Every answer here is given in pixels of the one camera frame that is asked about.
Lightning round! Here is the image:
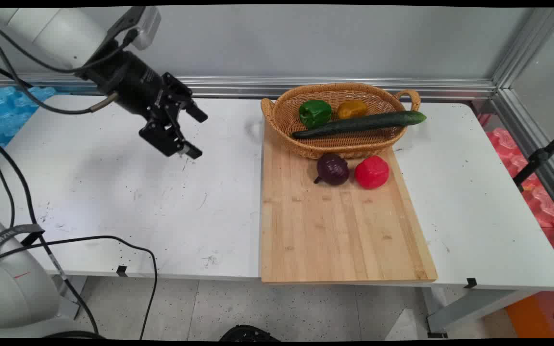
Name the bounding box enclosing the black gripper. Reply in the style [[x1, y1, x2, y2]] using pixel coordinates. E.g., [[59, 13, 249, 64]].
[[80, 47, 209, 160]]

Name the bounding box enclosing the long green cucumber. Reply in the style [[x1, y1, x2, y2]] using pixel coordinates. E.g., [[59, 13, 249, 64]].
[[290, 111, 427, 140]]

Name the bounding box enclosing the green bell pepper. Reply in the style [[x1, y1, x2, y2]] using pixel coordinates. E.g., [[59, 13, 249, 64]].
[[299, 99, 332, 129]]

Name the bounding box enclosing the blue foam sheet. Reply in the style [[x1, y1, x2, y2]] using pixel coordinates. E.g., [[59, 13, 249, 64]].
[[0, 85, 57, 170]]

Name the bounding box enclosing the purple red onion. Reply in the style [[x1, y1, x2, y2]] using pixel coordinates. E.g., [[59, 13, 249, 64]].
[[314, 153, 350, 186]]

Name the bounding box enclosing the woven wicker basket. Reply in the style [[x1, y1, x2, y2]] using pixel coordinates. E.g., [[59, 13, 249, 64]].
[[261, 83, 421, 160]]

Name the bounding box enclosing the yellow bell pepper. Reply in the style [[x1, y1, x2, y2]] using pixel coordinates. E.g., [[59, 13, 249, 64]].
[[337, 99, 368, 120]]

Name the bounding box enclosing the wooden cutting board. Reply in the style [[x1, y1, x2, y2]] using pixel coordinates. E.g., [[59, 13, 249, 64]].
[[260, 120, 438, 284]]

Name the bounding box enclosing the red tomato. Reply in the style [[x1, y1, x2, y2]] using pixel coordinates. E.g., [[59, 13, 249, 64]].
[[354, 155, 390, 190]]

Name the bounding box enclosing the black round floor object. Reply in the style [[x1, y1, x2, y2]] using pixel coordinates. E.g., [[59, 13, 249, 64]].
[[219, 324, 281, 342]]

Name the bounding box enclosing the grey table leg with foot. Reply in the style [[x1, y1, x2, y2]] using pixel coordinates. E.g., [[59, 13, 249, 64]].
[[425, 287, 543, 338]]

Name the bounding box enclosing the black tripod stand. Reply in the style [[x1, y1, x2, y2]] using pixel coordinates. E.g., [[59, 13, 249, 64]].
[[513, 124, 554, 192]]

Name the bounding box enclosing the red foam sheet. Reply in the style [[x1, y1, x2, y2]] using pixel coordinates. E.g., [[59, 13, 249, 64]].
[[486, 127, 554, 227]]

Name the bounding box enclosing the orange floor mat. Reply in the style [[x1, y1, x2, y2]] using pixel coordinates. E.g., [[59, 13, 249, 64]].
[[505, 293, 554, 339]]

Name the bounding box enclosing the black cable with metal plug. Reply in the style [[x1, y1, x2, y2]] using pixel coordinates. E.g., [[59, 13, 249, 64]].
[[0, 60, 120, 115]]

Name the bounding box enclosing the horizontal aluminium frame rail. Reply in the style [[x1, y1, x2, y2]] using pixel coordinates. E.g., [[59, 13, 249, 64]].
[[0, 73, 497, 100]]

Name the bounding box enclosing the black looping cable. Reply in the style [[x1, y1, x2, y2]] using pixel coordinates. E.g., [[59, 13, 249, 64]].
[[0, 235, 158, 340]]

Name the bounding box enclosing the black camera cable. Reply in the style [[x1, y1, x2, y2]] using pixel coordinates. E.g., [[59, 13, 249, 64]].
[[0, 19, 139, 74]]

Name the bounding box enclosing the black cable with white label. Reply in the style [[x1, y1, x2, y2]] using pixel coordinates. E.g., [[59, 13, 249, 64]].
[[0, 132, 101, 337]]

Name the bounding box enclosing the grey velcro cable strap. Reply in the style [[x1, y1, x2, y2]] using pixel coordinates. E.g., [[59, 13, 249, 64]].
[[0, 223, 45, 263]]

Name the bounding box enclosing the slanted aluminium frame rail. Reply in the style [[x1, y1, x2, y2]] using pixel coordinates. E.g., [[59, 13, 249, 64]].
[[491, 7, 554, 224]]

